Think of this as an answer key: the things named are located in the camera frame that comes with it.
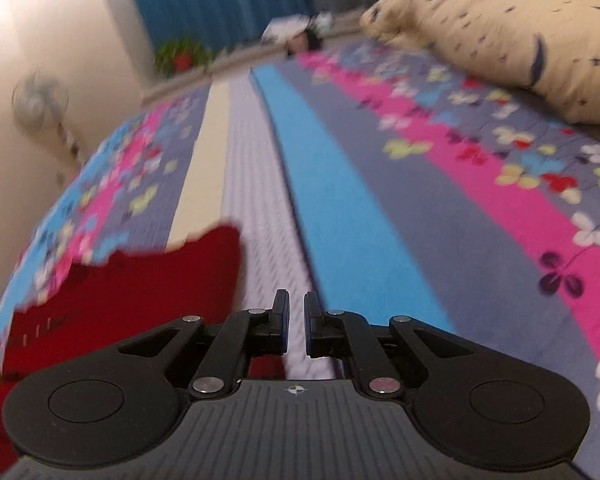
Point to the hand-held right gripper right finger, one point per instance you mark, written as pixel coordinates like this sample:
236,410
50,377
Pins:
309,330

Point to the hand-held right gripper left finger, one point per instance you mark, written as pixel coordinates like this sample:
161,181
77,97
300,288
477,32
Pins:
283,330

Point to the red knit sweater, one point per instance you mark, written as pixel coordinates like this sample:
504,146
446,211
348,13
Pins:
130,300

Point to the white clothes pile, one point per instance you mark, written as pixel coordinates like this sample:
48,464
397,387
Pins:
285,29

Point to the floral striped bed sheet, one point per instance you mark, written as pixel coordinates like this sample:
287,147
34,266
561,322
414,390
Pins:
355,185

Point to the dark cloth with pink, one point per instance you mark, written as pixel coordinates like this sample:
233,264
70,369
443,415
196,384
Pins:
305,42

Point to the potted green plant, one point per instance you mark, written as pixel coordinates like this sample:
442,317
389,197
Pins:
182,57

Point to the white standing fan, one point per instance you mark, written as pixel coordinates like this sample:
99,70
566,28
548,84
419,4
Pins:
40,100

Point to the blue curtain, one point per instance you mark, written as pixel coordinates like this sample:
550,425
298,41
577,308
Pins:
215,0

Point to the cream star print pillow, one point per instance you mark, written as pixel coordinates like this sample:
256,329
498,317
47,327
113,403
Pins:
505,35

